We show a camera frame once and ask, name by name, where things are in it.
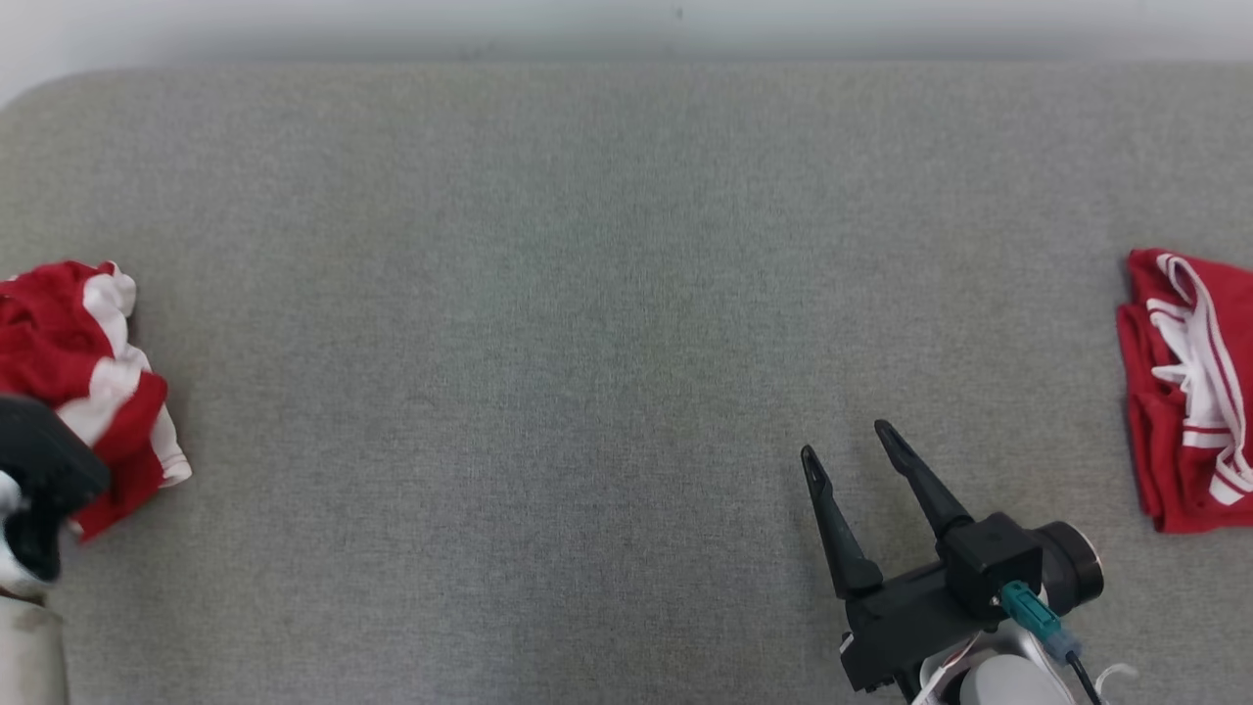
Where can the red basketball jersey white sleeves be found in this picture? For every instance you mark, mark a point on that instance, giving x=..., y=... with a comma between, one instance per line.
x=1184, y=441

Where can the grey fabric sofa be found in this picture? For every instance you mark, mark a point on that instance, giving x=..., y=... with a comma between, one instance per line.
x=548, y=343

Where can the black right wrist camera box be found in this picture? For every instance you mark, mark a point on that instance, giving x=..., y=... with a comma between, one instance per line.
x=991, y=558

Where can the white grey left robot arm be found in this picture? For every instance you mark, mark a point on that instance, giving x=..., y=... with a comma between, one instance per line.
x=29, y=656

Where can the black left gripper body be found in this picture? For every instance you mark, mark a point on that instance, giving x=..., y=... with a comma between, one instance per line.
x=44, y=460

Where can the red shorts white side stripe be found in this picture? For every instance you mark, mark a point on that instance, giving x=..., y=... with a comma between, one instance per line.
x=59, y=343

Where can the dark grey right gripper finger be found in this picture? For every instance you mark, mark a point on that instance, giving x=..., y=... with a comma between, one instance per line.
x=925, y=485
x=842, y=539

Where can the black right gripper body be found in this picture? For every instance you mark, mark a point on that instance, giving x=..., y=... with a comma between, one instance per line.
x=905, y=622

